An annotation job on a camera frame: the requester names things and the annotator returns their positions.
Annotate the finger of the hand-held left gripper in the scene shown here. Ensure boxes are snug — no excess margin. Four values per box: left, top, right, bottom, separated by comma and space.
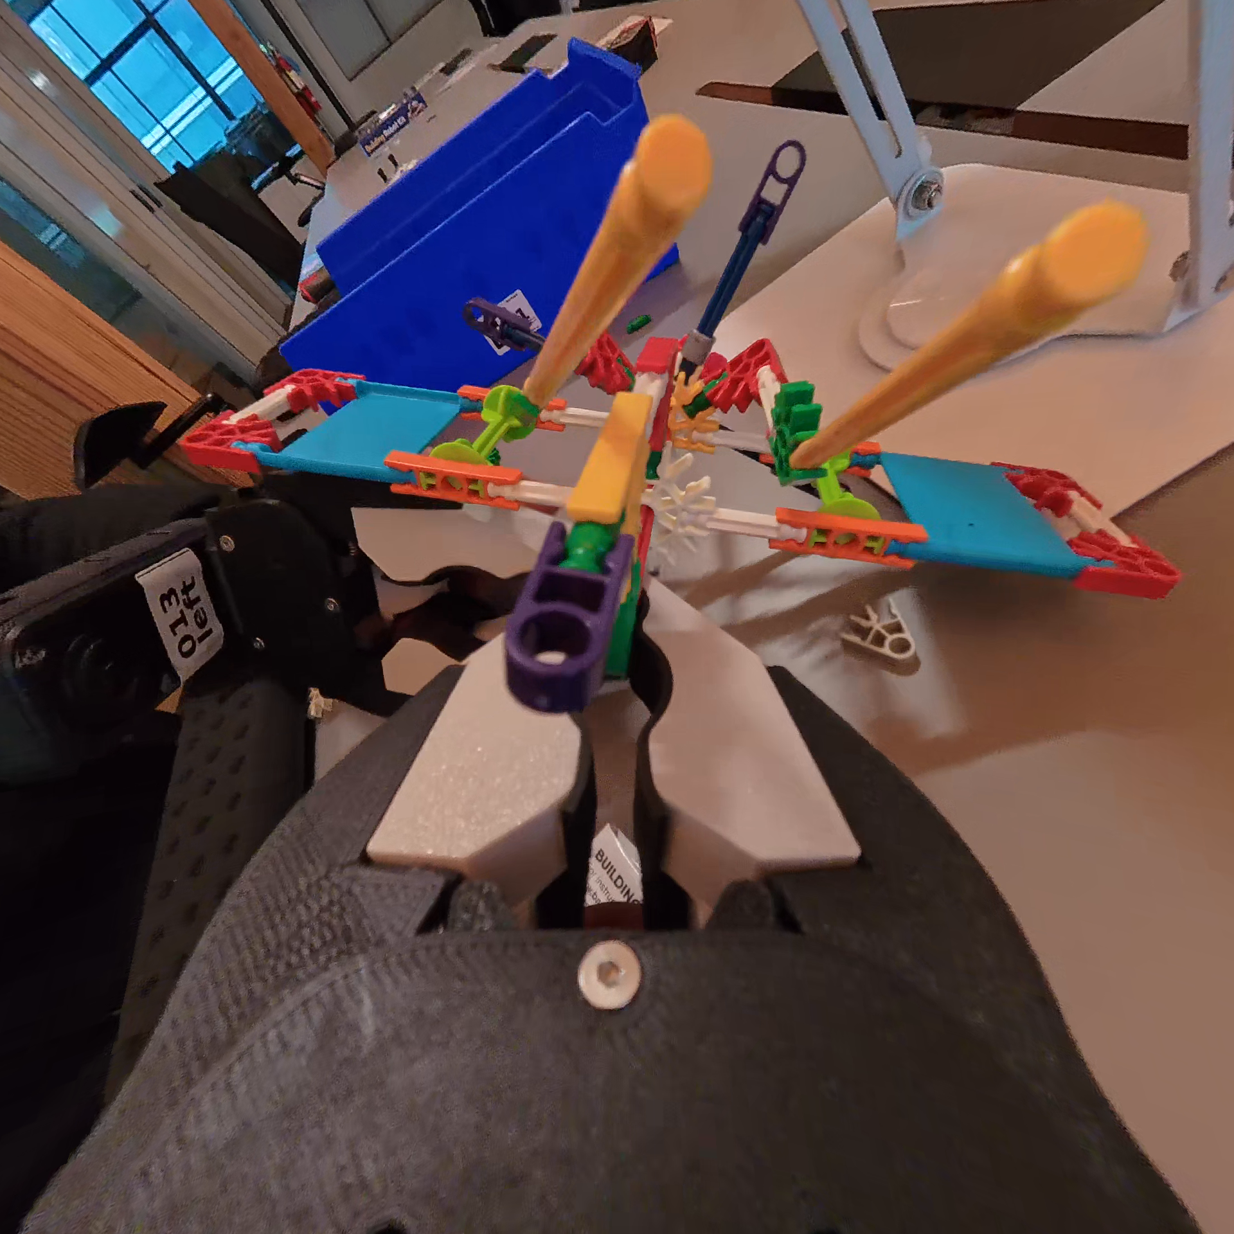
353, 504, 579, 593
377, 591, 512, 720

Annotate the colourful toy construction model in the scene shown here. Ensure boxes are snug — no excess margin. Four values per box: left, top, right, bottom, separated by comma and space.
179, 116, 1181, 717

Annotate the white tilted reading stand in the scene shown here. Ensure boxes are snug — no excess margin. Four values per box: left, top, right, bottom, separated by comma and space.
718, 0, 1234, 523

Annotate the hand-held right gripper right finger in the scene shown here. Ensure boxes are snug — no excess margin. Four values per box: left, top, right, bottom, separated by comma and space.
632, 577, 862, 931

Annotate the black office chair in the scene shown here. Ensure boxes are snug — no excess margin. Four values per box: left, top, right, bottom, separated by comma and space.
160, 145, 299, 285

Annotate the blue plastic bin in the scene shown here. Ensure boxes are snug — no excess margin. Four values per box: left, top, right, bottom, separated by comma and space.
279, 37, 679, 386

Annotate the black chair armrest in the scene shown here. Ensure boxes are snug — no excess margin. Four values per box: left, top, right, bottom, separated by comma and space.
72, 400, 217, 492

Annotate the folded instruction booklet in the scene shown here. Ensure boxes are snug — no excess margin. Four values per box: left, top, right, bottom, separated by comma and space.
586, 823, 644, 913

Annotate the grey toy connector piece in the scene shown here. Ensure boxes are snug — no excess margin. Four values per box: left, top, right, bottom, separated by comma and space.
840, 602, 919, 677

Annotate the window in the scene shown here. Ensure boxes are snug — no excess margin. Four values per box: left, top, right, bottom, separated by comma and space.
30, 0, 266, 170

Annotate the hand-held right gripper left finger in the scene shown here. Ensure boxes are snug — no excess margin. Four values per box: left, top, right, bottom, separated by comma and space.
364, 632, 608, 933

